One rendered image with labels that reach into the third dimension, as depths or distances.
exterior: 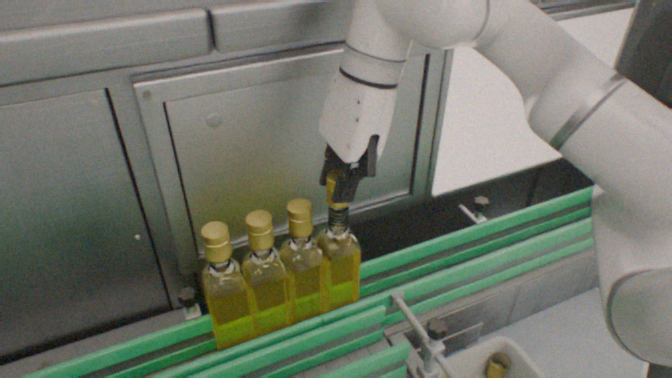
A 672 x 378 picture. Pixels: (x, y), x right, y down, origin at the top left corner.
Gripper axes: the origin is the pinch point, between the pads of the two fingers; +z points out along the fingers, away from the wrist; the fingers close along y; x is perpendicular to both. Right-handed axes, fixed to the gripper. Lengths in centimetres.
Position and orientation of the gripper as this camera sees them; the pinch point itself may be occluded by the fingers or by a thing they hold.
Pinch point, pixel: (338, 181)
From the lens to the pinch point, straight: 66.4
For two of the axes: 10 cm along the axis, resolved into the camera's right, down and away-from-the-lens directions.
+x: 8.9, -0.2, 4.6
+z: -2.3, 8.4, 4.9
